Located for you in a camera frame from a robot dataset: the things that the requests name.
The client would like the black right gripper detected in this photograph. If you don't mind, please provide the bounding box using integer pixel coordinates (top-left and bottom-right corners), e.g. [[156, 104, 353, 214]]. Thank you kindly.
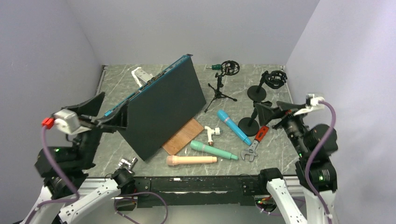
[[255, 99, 310, 157]]

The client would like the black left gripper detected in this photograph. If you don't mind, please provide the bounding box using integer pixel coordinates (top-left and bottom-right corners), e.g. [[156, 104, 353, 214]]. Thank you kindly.
[[64, 91, 130, 169]]

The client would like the black round-base microphone stand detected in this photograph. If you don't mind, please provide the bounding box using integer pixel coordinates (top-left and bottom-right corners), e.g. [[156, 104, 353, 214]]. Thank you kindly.
[[238, 105, 260, 137]]

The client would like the black round-base shock-mount stand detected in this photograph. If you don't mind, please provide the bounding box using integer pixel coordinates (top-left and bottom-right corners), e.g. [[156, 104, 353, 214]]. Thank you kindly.
[[247, 70, 288, 103]]

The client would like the blue microphone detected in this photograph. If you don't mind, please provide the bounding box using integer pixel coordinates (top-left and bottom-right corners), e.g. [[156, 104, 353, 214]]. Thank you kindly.
[[217, 109, 252, 146]]

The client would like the black tripod microphone stand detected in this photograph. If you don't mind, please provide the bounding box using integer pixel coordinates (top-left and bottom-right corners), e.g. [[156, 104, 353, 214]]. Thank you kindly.
[[204, 60, 240, 113]]

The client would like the beige microphone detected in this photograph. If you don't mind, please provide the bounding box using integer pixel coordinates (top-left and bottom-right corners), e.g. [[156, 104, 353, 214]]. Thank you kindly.
[[166, 155, 217, 166]]

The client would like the green microphone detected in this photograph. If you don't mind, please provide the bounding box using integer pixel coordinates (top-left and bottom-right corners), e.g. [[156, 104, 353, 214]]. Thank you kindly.
[[190, 140, 239, 161]]

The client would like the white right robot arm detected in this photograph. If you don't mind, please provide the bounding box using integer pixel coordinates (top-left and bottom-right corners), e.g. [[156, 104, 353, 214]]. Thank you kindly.
[[255, 97, 338, 224]]

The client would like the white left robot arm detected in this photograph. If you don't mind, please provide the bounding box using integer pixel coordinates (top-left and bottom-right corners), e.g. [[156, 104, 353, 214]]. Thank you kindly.
[[23, 92, 137, 224]]

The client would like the chrome faucet fitting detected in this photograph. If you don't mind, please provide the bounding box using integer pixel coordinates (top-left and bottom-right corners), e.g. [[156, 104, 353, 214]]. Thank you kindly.
[[118, 157, 138, 174]]

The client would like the white plastic faucet fitting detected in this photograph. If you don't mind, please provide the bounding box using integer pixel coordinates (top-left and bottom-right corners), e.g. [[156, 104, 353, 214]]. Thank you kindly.
[[204, 126, 222, 146]]

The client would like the wooden board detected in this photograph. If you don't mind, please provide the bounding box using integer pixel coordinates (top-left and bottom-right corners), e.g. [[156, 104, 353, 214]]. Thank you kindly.
[[162, 118, 204, 155]]

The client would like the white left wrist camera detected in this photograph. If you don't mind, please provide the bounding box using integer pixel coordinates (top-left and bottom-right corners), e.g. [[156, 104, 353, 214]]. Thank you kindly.
[[41, 109, 91, 135]]

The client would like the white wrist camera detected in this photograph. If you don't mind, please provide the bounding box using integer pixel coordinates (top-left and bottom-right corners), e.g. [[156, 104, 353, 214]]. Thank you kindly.
[[41, 109, 91, 135], [293, 93, 325, 116]]

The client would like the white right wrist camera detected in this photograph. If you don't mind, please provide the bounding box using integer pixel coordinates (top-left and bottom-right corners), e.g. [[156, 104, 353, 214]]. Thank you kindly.
[[293, 93, 325, 116]]

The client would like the red handled adjustable wrench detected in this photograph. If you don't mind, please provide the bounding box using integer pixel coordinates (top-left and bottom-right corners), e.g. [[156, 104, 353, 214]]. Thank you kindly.
[[241, 126, 269, 162]]

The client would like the white metal bracket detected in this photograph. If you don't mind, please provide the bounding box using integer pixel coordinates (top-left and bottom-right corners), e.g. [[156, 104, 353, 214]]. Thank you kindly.
[[131, 67, 153, 87]]

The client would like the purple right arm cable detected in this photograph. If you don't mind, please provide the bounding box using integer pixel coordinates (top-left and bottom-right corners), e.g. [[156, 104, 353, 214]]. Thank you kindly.
[[255, 100, 338, 224]]

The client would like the dark blue-edged network switch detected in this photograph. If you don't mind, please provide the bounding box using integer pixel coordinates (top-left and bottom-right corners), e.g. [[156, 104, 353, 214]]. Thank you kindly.
[[104, 54, 206, 161]]

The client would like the green handled screwdriver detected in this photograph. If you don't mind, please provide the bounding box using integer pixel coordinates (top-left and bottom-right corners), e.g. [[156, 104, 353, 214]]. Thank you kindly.
[[210, 64, 222, 70]]

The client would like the black mounting base rail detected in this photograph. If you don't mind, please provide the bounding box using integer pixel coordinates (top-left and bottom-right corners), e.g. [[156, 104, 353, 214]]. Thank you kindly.
[[103, 176, 288, 208]]

